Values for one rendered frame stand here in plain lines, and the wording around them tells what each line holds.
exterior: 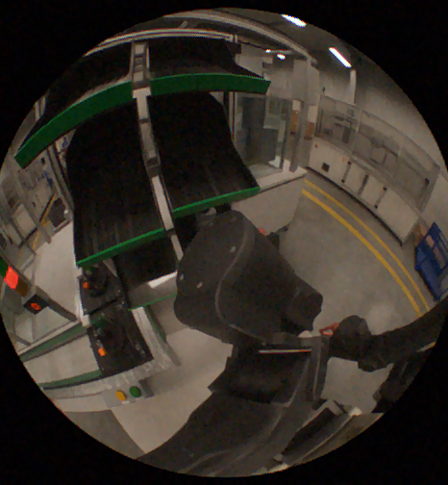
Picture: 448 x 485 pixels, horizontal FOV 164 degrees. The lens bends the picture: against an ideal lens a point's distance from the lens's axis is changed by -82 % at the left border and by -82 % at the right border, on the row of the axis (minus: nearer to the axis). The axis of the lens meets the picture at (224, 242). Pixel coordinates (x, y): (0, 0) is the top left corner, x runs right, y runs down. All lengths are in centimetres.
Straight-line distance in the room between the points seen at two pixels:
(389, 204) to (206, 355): 381
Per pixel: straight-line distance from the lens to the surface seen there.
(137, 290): 36
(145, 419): 77
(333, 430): 59
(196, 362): 65
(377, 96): 864
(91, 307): 75
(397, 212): 391
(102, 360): 68
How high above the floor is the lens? 150
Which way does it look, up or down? 50 degrees down
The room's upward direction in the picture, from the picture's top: straight up
